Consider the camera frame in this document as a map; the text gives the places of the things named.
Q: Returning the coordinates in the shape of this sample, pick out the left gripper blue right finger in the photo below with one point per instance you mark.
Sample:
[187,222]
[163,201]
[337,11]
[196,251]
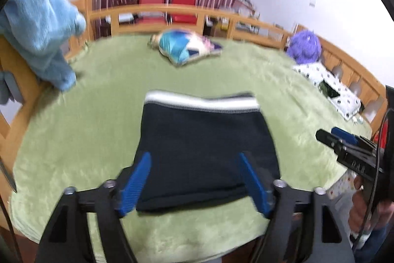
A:
[258,182]

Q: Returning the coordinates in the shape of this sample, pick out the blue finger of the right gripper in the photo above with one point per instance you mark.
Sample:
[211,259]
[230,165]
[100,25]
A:
[344,135]

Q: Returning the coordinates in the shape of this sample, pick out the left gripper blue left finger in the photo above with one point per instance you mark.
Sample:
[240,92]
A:
[130,183]

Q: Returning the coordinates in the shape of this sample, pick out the black pants with white stripe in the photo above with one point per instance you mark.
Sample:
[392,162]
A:
[195,144]

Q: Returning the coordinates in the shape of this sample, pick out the white black-flowered pillow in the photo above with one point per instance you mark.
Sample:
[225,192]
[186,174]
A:
[340,96]

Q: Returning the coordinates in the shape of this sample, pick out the dark green cloth on pillow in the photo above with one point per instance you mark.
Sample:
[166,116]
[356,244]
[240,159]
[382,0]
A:
[327,90]

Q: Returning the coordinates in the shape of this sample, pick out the green fleece bed blanket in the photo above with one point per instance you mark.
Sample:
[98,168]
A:
[88,134]

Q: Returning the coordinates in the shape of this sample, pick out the purple plush monster toy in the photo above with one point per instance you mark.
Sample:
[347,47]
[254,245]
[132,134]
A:
[304,47]

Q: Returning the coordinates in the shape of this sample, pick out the colourful geometric pillow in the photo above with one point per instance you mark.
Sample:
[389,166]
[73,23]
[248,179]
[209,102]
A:
[182,46]

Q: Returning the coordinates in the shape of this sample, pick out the wooden bed frame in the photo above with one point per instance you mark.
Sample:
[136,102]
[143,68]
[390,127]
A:
[154,18]

